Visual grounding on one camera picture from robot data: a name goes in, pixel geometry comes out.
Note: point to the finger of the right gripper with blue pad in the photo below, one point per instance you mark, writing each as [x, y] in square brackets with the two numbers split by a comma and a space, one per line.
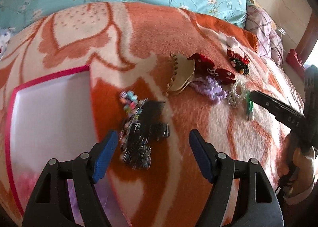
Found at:
[283, 113]

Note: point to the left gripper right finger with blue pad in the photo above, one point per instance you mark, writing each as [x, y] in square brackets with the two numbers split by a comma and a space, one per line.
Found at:
[257, 204]

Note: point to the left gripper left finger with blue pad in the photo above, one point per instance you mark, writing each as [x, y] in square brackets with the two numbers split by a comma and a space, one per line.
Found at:
[49, 203]

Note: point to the black hair comb clip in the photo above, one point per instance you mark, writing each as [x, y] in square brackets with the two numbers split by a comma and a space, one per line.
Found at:
[142, 125]

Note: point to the black red crochet hair clip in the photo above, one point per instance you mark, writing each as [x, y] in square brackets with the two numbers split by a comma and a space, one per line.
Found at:
[240, 63]

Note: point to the dark red velvet bow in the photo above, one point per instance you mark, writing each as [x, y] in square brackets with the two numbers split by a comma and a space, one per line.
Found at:
[206, 67]

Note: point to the beige claw hair clip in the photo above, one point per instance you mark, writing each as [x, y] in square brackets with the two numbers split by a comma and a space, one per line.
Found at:
[183, 74]

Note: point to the purple lace flower scrunchie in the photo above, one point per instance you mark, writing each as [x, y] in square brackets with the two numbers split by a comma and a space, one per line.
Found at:
[107, 199]

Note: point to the pink lace flower scrunchie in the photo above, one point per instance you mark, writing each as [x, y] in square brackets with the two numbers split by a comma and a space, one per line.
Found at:
[25, 185]

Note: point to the person's right hand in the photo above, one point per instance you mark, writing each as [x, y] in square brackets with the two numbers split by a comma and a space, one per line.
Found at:
[303, 185]

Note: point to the red cloth item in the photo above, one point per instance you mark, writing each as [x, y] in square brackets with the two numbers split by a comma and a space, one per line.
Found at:
[296, 63]

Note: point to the red shallow box lid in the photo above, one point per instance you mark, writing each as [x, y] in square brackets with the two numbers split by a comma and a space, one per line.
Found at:
[49, 117]

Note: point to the pink purple plaid pillow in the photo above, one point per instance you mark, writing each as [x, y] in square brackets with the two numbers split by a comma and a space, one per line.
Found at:
[269, 44]

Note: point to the orange white fleece blanket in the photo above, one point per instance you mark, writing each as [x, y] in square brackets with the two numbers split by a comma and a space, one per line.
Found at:
[128, 46]

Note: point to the blue bear print pillow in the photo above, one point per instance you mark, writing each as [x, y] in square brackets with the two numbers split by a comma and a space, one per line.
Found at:
[5, 36]

